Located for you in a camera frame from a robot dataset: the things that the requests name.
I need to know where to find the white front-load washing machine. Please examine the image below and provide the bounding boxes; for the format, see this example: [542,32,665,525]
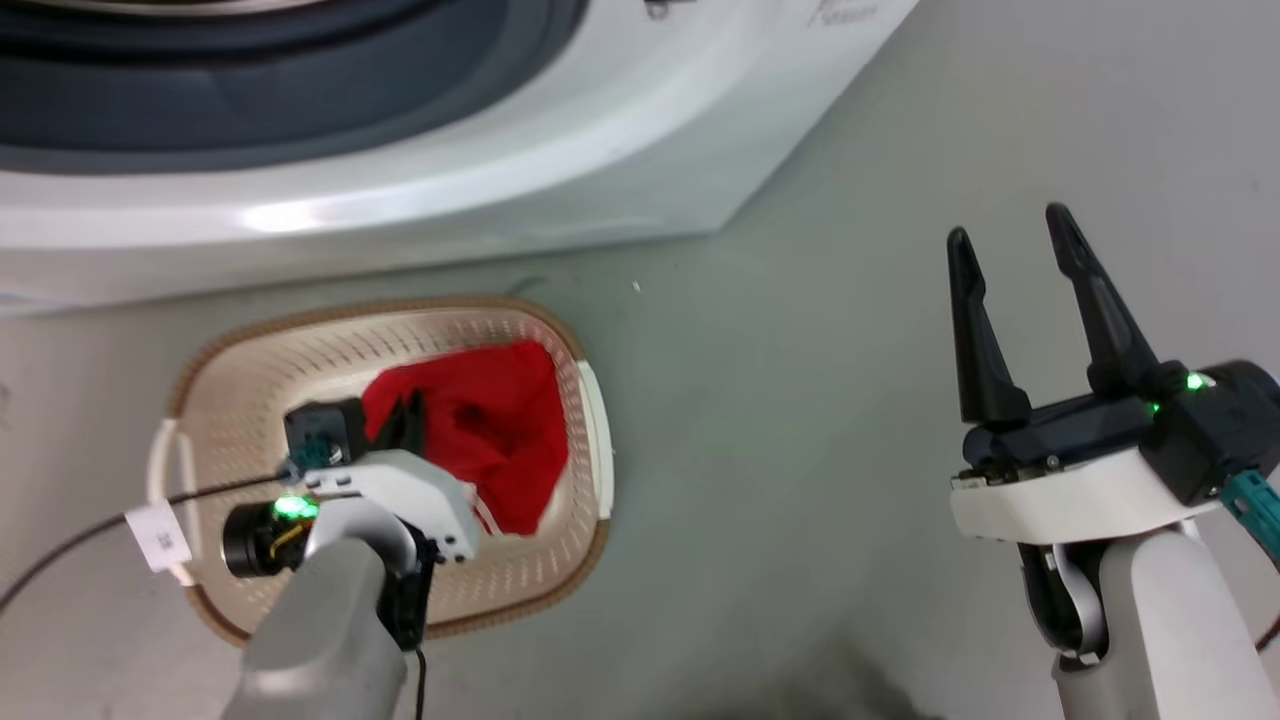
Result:
[0,0,919,313]

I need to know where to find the red garment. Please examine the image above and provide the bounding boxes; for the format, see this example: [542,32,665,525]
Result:
[361,340,570,537]

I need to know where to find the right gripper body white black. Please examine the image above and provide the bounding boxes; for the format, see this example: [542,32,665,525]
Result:
[948,388,1243,547]

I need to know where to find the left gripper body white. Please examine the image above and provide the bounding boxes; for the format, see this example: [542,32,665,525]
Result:
[296,448,483,564]

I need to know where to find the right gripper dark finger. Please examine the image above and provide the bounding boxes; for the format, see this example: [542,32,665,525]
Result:
[1044,202,1163,397]
[946,227,1033,427]

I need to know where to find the teal cable connector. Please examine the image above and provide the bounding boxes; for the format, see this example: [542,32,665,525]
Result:
[1220,470,1280,563]

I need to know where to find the white cable label tag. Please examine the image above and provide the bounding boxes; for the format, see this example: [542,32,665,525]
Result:
[124,499,193,574]

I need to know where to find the dark grey washer door seal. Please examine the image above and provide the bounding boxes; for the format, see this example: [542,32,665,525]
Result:
[0,0,591,177]

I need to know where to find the thin black cable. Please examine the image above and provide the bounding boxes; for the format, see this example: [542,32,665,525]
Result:
[0,474,297,613]

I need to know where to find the beige perforated laundry basket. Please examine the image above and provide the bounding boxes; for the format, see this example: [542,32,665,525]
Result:
[147,297,616,648]

